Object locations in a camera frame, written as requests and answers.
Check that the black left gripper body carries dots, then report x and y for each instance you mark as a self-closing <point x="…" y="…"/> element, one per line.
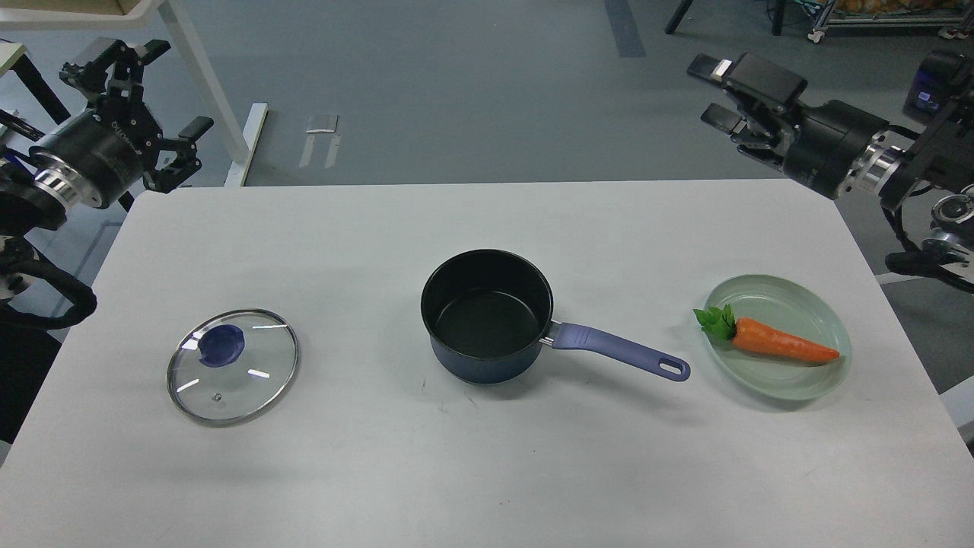
<point x="94" y="158"/>

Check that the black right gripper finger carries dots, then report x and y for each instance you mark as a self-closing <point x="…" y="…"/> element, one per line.
<point x="758" y="132"/>
<point x="767" y="95"/>

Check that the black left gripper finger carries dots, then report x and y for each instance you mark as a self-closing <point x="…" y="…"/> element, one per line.
<point x="109" y="75"/>
<point x="185" y="162"/>

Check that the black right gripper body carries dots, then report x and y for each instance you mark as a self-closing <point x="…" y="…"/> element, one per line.
<point x="828" y="139"/>

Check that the glass lid blue knob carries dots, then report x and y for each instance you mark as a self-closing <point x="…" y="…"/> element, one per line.
<point x="233" y="367"/>

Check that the blue saucepan with handle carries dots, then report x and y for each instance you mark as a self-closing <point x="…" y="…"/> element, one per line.
<point x="488" y="313"/>

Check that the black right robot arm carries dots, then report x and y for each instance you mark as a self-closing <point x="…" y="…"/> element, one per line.
<point x="923" y="180"/>

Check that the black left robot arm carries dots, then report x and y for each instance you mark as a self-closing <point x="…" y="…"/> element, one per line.
<point x="38" y="297"/>

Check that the black metal rack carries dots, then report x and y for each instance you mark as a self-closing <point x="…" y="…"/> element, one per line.
<point x="30" y="106"/>

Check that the black chair leg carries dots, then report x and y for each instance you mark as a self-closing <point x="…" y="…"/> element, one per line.
<point x="677" y="16"/>

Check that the light green oval plate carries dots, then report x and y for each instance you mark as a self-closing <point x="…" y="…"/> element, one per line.
<point x="790" y="308"/>

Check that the wheeled metal cart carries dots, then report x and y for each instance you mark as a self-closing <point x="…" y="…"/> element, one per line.
<point x="951" y="19"/>

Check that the toy carrot with leaves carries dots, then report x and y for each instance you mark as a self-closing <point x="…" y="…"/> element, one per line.
<point x="750" y="335"/>

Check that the white table leg frame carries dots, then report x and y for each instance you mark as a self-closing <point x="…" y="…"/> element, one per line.
<point x="239" y="139"/>

